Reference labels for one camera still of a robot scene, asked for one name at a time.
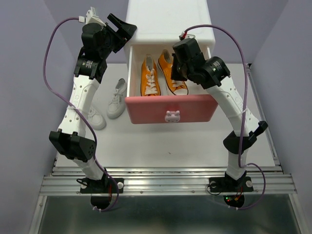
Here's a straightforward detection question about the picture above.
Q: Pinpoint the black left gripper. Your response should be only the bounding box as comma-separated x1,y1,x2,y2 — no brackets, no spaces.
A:
100,16,137,59

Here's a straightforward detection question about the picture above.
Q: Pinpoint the orange sneaker one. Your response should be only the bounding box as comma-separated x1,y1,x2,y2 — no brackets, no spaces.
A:
140,54,161,97
157,49,189,96

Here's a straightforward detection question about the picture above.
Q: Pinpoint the dark pink drawer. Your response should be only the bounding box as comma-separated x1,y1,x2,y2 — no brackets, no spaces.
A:
125,44,218,124

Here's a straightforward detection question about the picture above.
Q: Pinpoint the pink bunny knob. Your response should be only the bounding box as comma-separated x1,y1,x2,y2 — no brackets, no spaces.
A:
165,111,180,123

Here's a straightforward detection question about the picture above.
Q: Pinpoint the white sneaker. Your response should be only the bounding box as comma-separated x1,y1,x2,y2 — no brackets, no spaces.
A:
107,78,127,119
88,106,106,130

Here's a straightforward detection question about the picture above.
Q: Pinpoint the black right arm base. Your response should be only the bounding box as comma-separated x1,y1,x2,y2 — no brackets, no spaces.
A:
206,176,254,210

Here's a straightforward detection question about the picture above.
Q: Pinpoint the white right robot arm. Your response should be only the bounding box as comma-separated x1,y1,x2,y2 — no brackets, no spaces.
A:
172,38,268,190

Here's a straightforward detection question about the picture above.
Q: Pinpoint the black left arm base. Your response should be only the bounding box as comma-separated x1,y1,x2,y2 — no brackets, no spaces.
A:
76,176,124,212

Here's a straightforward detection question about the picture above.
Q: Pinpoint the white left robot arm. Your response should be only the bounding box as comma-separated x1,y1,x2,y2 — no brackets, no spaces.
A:
49,14,137,192

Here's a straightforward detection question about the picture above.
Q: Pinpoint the white shoe cabinet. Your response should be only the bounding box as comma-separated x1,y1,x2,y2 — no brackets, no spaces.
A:
124,0,211,97

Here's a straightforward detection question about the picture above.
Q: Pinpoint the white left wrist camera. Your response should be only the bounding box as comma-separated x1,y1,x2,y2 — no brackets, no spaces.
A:
78,7,106,26

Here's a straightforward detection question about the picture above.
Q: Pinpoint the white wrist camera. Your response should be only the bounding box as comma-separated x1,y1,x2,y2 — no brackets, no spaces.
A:
78,7,106,26
179,32,196,41

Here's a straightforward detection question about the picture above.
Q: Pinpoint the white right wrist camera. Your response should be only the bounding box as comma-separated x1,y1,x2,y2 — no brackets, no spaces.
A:
179,32,196,41

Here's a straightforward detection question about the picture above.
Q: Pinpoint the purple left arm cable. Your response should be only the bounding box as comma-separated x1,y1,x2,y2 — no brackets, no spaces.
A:
43,17,120,212

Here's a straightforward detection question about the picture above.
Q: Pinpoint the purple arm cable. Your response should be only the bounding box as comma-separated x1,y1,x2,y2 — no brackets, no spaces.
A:
184,24,267,211
43,17,120,212

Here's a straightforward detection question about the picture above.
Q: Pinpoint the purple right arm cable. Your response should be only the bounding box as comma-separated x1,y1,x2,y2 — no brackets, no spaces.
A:
184,24,267,211

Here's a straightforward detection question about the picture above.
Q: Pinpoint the aluminium rail frame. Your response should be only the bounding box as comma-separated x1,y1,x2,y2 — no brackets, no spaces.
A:
28,62,307,234

